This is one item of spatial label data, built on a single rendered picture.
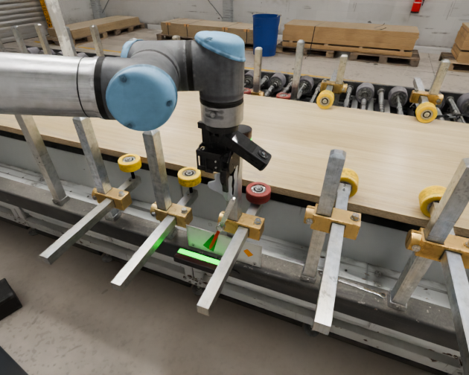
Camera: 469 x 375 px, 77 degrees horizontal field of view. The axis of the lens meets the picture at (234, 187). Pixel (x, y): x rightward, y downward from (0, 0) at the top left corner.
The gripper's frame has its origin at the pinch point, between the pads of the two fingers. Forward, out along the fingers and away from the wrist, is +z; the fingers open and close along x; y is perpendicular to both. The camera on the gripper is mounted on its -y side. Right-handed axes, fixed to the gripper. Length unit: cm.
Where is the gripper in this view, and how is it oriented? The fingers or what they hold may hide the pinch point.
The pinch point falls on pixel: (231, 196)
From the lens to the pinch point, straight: 75.2
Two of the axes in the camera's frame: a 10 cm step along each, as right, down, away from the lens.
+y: -9.3, -2.2, 2.8
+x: -3.6, 5.6, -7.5
